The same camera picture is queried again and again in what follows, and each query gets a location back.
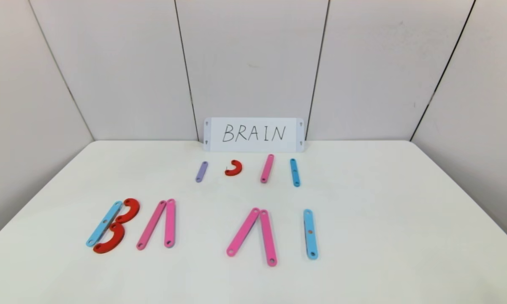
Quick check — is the long pink bar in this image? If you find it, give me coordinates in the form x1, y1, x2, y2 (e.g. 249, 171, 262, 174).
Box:
136, 200, 167, 251
260, 209, 278, 267
164, 198, 176, 248
226, 207, 261, 257

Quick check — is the white BRAIN sign card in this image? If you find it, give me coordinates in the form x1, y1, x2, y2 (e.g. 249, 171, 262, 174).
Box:
203, 117, 305, 152

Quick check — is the blue bar with orange dot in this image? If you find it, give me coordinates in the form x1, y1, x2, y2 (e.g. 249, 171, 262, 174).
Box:
303, 209, 319, 260

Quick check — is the short blue bar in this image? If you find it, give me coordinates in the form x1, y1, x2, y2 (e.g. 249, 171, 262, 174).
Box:
290, 158, 301, 187

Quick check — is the large red curved piece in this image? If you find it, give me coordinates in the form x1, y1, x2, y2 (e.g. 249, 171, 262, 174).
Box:
93, 222, 125, 254
115, 198, 140, 224

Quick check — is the medium pink bar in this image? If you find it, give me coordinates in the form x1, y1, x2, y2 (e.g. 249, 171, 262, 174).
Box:
260, 154, 275, 184

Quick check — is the long blue bar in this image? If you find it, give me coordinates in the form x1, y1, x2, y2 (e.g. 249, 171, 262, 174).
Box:
86, 201, 123, 247

